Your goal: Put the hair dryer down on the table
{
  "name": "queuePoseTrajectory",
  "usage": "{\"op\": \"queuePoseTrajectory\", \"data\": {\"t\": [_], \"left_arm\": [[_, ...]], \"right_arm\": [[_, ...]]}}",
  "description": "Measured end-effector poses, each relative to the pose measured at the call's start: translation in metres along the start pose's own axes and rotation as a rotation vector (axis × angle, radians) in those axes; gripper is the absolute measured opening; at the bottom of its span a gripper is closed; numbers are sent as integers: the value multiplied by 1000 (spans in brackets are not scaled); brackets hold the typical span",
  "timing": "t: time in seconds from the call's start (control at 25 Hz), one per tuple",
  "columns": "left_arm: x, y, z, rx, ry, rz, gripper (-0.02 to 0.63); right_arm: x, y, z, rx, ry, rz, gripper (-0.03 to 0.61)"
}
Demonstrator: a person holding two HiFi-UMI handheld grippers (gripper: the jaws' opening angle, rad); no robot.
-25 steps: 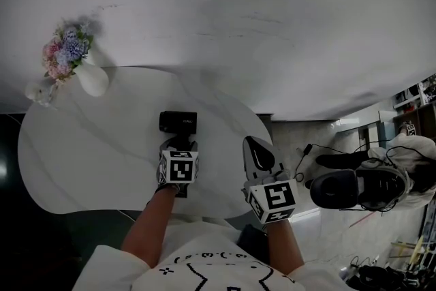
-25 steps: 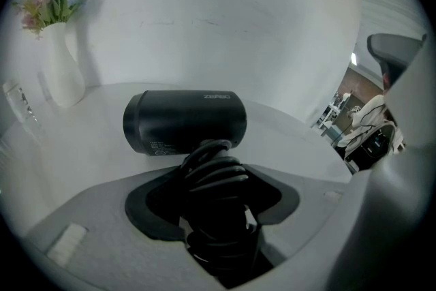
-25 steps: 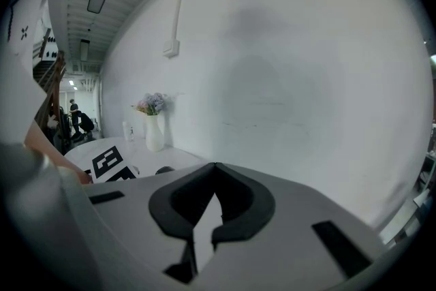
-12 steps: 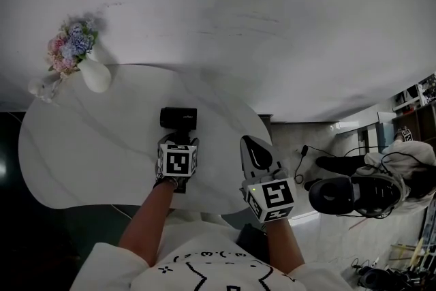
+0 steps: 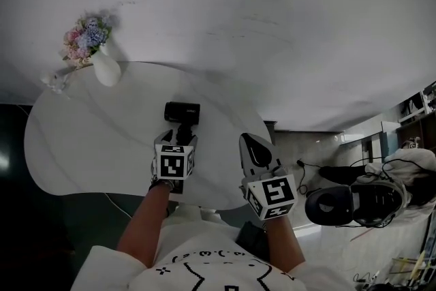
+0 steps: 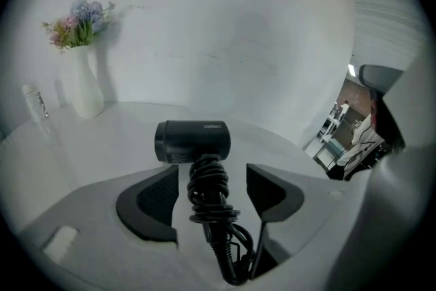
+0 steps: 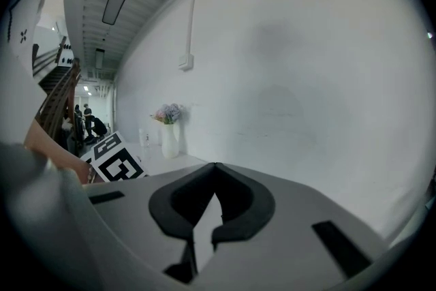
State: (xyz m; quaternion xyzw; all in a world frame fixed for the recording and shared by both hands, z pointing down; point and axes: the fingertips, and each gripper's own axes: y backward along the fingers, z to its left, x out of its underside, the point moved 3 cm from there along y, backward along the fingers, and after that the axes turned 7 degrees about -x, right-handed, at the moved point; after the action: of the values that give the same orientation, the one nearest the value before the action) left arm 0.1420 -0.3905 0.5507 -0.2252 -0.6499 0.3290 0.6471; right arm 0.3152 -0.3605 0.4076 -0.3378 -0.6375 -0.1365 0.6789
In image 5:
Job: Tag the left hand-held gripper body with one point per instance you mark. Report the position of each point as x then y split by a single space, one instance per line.
172 165

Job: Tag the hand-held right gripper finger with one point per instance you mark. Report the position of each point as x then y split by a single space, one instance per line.
274 161
246 160

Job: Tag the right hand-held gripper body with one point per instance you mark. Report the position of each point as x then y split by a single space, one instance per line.
272 196

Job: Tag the black hair dryer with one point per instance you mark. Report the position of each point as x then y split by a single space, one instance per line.
185 110

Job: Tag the white oval table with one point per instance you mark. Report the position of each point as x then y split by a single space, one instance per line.
102 146

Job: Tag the person's right forearm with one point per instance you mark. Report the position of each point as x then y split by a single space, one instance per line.
284 242

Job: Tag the person's left forearm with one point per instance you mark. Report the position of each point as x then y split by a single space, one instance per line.
144 228

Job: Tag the black waist pouch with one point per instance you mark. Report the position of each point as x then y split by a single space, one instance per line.
252 240

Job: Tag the person's white trousers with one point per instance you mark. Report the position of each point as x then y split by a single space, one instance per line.
190 213

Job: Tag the person's white printed shirt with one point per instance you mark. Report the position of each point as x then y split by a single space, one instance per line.
211 255

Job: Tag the white ceramic vase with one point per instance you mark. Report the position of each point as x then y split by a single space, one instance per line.
106 69

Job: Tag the thin red stick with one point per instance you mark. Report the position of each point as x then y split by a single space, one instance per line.
361 235

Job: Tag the clear glass ornament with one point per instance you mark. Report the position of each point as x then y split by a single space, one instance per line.
56 83

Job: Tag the pink and blue flower bouquet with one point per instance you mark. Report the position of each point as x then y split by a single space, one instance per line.
86 39

